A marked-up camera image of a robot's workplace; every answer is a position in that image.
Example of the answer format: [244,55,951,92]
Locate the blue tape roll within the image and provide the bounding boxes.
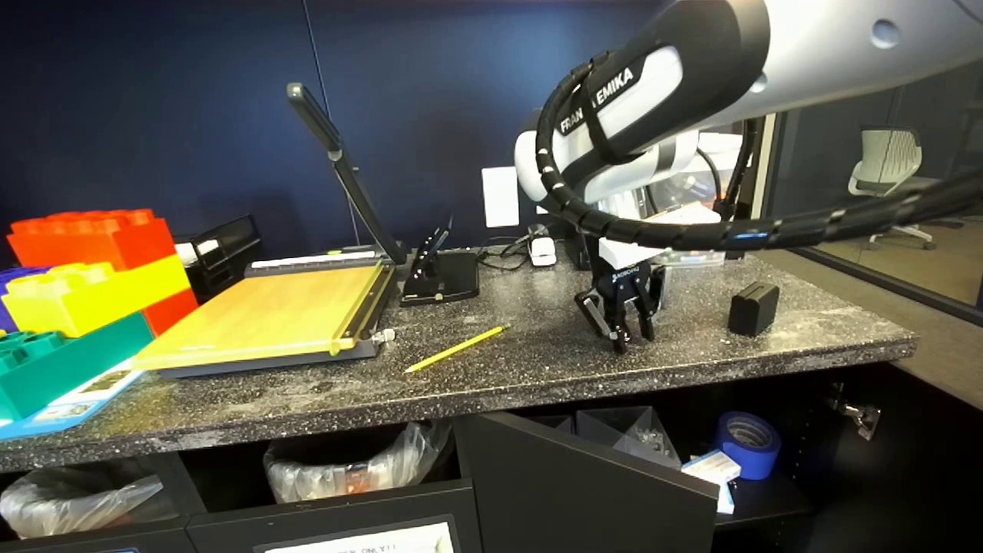
[713,408,784,483]

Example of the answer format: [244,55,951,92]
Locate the black hole punch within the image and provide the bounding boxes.
[395,219,482,307]

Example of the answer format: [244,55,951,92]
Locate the green toy brick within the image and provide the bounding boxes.
[0,309,160,425]

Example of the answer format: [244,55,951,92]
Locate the red toy brick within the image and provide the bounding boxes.
[4,206,202,339]

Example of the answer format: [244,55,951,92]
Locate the yellow pencil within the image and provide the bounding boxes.
[401,324,513,379]

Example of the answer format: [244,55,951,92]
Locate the clear trash bag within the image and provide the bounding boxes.
[0,460,168,543]
[261,422,453,508]

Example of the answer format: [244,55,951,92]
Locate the white power adapter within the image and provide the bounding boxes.
[524,234,561,272]

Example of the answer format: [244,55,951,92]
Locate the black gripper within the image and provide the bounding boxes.
[572,242,670,357]

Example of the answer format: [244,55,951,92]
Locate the black corrugated cable conduit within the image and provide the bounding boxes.
[532,55,983,254]

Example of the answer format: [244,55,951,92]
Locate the white wall outlet plate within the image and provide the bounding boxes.
[480,162,524,234]

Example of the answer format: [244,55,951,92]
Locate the purple toy brick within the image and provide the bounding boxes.
[0,265,34,339]

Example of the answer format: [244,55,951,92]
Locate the light blue booklet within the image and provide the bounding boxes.
[0,359,146,447]

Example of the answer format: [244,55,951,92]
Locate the black cabinet door with hinge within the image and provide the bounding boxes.
[808,362,983,553]

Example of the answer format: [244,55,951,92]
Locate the black device with white label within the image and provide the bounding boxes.
[171,212,263,303]

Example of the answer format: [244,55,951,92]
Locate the clear plastic bag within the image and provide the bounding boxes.
[572,403,686,471]

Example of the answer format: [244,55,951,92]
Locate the white label sheet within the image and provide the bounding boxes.
[252,515,460,553]

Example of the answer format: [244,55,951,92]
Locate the yellow toy brick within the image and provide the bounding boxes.
[0,253,193,340]

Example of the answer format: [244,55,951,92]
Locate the small black box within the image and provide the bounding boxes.
[725,280,784,340]

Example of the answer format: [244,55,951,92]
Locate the white office chair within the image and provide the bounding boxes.
[844,126,941,253]

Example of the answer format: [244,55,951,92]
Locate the small white box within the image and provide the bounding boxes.
[680,448,742,515]

